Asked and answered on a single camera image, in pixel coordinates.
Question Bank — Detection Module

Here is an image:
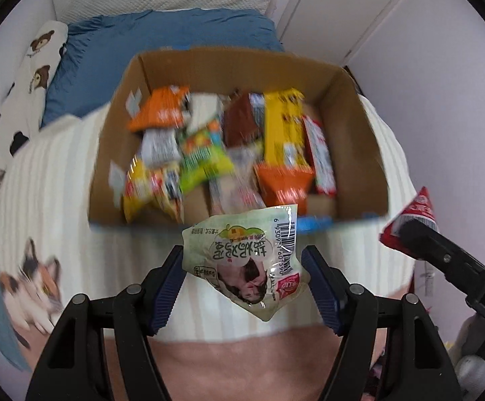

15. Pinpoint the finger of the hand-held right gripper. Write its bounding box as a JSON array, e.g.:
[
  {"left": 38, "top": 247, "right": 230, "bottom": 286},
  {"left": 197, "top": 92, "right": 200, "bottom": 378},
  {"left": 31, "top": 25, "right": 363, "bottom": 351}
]
[{"left": 396, "top": 218, "right": 484, "bottom": 298}]

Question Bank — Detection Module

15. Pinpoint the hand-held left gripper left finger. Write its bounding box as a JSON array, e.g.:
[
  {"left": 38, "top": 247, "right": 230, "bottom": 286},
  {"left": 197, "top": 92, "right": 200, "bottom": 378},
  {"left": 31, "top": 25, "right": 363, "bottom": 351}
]
[{"left": 25, "top": 244, "right": 189, "bottom": 401}]

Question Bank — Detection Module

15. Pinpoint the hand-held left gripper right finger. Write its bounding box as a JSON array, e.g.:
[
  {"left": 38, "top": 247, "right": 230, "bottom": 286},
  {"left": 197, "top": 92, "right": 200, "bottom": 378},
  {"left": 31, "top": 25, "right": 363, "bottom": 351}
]
[{"left": 301, "top": 244, "right": 463, "bottom": 401}]

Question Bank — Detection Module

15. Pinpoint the red white triangular snack packet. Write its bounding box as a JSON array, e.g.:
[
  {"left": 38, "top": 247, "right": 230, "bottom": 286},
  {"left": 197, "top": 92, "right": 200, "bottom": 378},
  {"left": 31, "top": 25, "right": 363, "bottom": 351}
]
[{"left": 378, "top": 186, "right": 440, "bottom": 262}]

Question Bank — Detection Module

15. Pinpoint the pale green portrait snack packet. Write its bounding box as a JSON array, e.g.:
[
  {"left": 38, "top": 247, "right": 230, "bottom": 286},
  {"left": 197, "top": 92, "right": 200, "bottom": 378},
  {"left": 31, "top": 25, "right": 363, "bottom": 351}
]
[{"left": 182, "top": 204, "right": 310, "bottom": 322}]

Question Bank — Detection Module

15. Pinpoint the yellow panda snack packet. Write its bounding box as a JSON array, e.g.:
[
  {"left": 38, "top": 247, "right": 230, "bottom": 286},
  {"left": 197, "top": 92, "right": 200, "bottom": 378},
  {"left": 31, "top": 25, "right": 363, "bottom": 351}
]
[{"left": 121, "top": 156, "right": 185, "bottom": 224}]

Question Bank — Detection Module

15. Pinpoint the cardboard box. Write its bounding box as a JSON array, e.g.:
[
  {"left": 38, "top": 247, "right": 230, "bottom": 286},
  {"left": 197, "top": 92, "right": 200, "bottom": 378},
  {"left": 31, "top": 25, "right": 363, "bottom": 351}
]
[{"left": 88, "top": 48, "right": 390, "bottom": 235}]

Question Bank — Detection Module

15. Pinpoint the white soft object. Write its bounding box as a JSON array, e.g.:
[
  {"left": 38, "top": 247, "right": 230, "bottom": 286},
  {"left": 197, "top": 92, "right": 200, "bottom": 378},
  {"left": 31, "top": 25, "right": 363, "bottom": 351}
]
[{"left": 454, "top": 315, "right": 485, "bottom": 385}]

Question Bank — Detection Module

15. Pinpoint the clear pink snack packet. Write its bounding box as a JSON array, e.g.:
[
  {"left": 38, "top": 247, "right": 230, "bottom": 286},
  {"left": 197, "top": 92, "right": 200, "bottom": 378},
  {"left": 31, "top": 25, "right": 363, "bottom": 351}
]
[{"left": 209, "top": 175, "right": 266, "bottom": 218}]

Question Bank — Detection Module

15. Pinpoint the long red white snack packet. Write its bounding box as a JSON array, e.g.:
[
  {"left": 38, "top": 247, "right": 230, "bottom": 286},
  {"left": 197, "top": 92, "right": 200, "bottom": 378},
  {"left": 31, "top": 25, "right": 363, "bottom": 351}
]
[{"left": 303, "top": 115, "right": 337, "bottom": 197}]

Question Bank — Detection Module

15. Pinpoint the white striped cat print blanket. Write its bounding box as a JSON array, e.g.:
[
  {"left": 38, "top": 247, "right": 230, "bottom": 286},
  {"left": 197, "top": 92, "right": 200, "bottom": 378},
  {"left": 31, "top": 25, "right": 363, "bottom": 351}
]
[{"left": 0, "top": 94, "right": 416, "bottom": 343}]

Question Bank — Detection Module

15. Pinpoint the yellow black snack packet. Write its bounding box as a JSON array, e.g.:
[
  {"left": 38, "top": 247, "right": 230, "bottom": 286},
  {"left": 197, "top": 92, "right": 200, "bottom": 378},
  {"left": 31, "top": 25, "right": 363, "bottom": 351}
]
[{"left": 263, "top": 88, "right": 314, "bottom": 168}]

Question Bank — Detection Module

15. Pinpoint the small white snack packet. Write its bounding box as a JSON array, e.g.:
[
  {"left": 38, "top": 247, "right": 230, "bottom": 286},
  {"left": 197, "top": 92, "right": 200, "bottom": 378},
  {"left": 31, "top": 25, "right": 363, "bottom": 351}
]
[{"left": 188, "top": 94, "right": 222, "bottom": 130}]

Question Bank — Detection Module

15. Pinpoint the blue pillow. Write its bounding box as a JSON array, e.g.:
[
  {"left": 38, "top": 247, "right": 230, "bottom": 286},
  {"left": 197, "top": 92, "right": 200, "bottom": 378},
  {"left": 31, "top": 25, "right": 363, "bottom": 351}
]
[{"left": 39, "top": 8, "right": 285, "bottom": 128}]

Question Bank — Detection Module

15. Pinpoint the white bear print pillow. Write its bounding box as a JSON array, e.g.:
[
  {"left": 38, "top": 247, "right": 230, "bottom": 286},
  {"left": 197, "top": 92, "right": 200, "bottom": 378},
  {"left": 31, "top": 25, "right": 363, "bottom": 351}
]
[{"left": 0, "top": 21, "right": 70, "bottom": 205}]

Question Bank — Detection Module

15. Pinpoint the white cabinet door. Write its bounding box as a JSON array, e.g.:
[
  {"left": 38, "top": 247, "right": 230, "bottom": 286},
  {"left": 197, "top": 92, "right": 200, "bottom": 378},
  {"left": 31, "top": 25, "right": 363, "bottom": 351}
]
[{"left": 274, "top": 0, "right": 431, "bottom": 65}]

